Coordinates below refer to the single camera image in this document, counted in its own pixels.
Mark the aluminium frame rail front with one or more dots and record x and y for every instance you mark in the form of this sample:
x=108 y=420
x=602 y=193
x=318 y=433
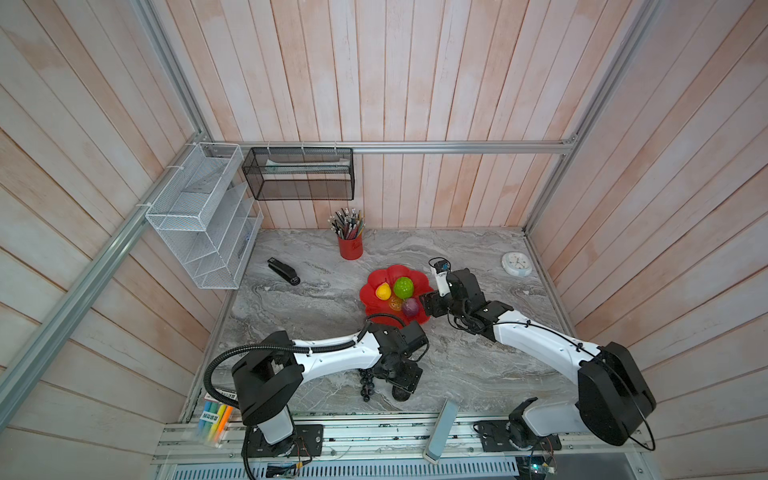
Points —
x=391 y=446

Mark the black stapler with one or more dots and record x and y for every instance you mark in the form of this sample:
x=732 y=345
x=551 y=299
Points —
x=285 y=271

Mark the white wire mesh shelf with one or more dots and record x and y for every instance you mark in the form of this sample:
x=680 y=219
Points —
x=205 y=217

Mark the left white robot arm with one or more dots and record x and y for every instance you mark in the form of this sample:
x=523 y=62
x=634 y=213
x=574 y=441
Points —
x=270 y=372

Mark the red metal pencil bucket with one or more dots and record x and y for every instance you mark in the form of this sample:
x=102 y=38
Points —
x=352 y=248

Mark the purple fake fruit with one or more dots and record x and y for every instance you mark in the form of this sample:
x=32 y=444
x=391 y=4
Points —
x=411 y=308

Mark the pack of coloured markers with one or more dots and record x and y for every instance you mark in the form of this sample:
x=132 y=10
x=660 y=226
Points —
x=213 y=421

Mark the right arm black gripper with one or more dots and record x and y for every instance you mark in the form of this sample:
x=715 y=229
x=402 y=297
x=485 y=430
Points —
x=431 y=302

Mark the grey blue rectangular bar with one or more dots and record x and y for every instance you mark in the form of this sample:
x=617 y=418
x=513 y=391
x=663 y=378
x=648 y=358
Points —
x=441 y=432

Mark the red flower-shaped fruit bowl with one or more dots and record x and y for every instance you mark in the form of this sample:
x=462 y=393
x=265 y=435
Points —
x=393 y=306

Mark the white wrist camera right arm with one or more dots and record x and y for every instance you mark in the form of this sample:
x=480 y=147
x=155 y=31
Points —
x=440 y=268

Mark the green bumpy fake fruit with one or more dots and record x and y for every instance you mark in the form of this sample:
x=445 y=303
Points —
x=403 y=288

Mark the yellow fake pear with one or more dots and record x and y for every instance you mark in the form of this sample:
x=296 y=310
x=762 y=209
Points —
x=383 y=291

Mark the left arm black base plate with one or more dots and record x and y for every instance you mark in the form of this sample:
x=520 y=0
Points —
x=306 y=441

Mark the dark fake avocado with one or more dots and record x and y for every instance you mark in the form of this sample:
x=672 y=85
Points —
x=400 y=394

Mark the black wire mesh basket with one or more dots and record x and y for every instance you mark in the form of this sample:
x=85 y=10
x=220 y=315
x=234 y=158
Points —
x=300 y=173

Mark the dark fake grape bunch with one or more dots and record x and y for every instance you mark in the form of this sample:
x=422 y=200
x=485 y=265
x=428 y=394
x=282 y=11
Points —
x=367 y=384

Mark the bundle of pencils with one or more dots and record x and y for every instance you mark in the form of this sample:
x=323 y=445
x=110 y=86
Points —
x=347 y=223

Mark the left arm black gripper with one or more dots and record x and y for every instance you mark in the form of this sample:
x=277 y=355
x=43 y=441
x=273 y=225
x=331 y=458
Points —
x=408 y=381

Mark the white round clock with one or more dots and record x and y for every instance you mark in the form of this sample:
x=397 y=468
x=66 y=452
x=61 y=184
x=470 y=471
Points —
x=517 y=264

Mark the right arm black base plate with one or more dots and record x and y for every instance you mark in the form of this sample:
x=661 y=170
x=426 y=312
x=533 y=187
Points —
x=508 y=436

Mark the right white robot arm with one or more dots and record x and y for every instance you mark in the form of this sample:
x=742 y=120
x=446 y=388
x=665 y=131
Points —
x=613 y=399

